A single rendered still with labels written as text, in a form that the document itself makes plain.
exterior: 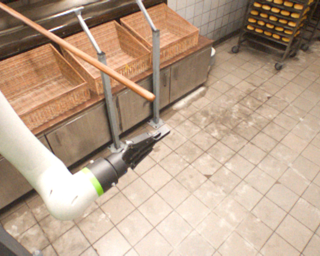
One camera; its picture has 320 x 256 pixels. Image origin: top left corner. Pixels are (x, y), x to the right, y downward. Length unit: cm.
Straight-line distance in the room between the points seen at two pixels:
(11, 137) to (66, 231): 141
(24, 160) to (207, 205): 155
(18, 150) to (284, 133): 239
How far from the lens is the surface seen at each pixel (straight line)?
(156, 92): 224
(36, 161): 74
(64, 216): 71
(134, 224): 194
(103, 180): 71
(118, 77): 103
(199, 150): 232
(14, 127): 67
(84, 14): 227
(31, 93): 215
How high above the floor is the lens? 178
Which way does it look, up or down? 47 degrees down
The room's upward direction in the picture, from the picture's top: straight up
